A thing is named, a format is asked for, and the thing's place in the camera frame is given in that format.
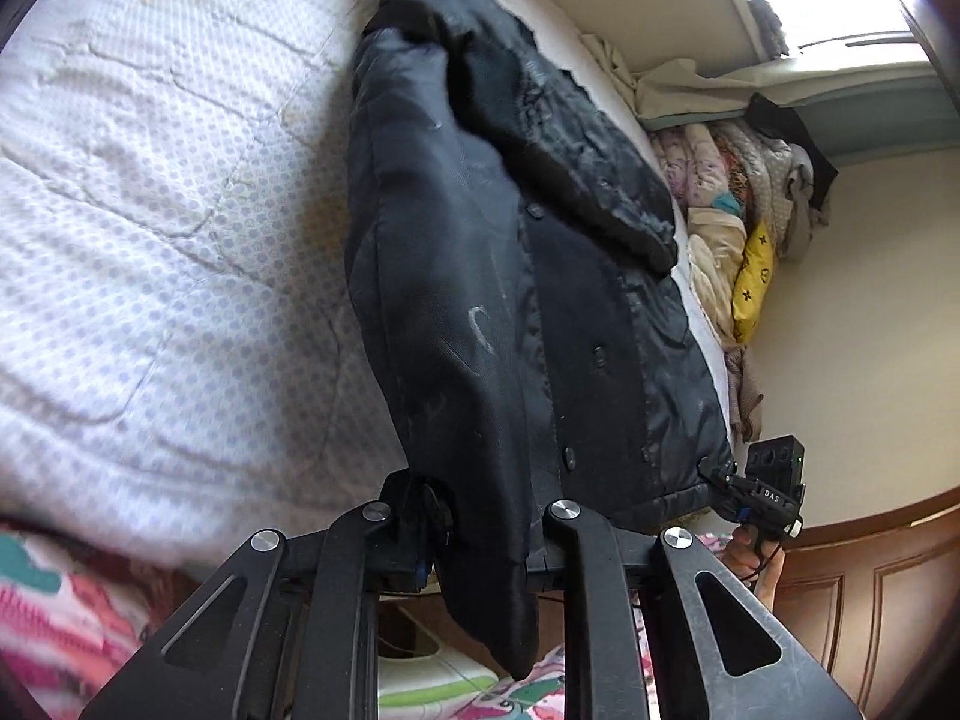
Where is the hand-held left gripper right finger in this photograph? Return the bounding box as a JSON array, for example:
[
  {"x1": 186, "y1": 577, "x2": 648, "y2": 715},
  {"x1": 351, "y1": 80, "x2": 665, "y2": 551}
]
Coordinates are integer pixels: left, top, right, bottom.
[{"x1": 525, "y1": 499, "x2": 863, "y2": 720}]

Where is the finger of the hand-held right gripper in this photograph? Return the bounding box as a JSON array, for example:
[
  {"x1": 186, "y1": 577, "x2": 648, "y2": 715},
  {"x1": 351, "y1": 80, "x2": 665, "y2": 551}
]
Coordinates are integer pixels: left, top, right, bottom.
[{"x1": 697, "y1": 461, "x2": 747, "y2": 492}]

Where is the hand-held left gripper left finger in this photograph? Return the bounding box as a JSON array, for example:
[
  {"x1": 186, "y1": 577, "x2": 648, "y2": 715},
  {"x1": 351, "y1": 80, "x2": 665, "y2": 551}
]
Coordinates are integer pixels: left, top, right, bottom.
[{"x1": 75, "y1": 469, "x2": 451, "y2": 720}]

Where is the dark navy printed jacket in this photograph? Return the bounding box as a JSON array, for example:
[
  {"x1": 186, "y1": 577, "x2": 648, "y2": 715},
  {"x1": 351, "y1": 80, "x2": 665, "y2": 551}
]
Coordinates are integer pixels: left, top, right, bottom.
[{"x1": 343, "y1": 0, "x2": 736, "y2": 680}]

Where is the person's right hand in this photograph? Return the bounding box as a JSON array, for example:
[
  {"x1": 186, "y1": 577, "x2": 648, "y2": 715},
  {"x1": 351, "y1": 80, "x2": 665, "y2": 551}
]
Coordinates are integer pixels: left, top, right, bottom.
[{"x1": 724, "y1": 521, "x2": 785, "y2": 608}]

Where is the brown knit blanket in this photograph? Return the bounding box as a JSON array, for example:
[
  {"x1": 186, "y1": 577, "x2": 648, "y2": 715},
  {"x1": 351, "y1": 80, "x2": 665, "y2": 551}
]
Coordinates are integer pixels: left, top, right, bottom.
[{"x1": 724, "y1": 345, "x2": 762, "y2": 443}]

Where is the white green plastic object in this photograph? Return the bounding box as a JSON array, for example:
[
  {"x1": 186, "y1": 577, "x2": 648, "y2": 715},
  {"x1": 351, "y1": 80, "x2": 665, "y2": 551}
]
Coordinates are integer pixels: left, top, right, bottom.
[{"x1": 375, "y1": 604, "x2": 511, "y2": 720}]

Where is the wooden cabinet door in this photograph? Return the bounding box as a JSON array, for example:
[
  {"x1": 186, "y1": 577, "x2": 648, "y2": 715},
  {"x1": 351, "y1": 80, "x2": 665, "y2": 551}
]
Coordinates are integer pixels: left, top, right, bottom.
[{"x1": 772, "y1": 484, "x2": 960, "y2": 720}]

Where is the yellow patterned pillow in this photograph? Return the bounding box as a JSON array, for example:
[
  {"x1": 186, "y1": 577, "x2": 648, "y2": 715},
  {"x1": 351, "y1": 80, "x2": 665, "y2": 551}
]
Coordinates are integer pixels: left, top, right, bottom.
[{"x1": 731, "y1": 217, "x2": 775, "y2": 346}]

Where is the cream blanket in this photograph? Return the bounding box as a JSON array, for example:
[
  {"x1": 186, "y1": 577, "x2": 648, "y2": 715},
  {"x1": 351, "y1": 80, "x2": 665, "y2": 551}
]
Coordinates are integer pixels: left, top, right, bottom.
[{"x1": 686, "y1": 206, "x2": 751, "y2": 346}]

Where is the grey dotted blanket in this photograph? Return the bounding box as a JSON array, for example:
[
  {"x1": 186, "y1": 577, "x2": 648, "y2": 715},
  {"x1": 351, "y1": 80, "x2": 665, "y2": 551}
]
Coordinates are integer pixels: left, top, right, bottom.
[{"x1": 720, "y1": 120, "x2": 833, "y2": 256}]

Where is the pink floral blanket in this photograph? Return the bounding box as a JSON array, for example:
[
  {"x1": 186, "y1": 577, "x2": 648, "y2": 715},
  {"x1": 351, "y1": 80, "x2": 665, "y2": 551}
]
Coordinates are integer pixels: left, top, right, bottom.
[{"x1": 0, "y1": 510, "x2": 653, "y2": 720}]

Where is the black cloth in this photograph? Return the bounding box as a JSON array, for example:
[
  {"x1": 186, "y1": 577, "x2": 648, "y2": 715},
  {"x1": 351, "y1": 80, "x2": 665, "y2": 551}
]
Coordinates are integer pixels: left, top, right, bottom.
[{"x1": 746, "y1": 92, "x2": 839, "y2": 200}]

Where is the white quilted bed mattress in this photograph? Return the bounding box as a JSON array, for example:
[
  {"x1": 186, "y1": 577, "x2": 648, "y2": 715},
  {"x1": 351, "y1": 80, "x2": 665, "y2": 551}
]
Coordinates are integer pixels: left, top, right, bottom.
[{"x1": 0, "y1": 0, "x2": 732, "y2": 571}]

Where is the teal curtain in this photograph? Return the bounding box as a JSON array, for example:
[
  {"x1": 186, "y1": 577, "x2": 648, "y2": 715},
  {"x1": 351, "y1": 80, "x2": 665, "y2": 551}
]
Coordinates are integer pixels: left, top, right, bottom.
[{"x1": 645, "y1": 64, "x2": 960, "y2": 166}]

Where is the beige curtain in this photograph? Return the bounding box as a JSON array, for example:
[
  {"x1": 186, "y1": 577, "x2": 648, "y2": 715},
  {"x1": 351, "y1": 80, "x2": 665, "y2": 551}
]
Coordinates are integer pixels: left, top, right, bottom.
[{"x1": 581, "y1": 30, "x2": 946, "y2": 125}]

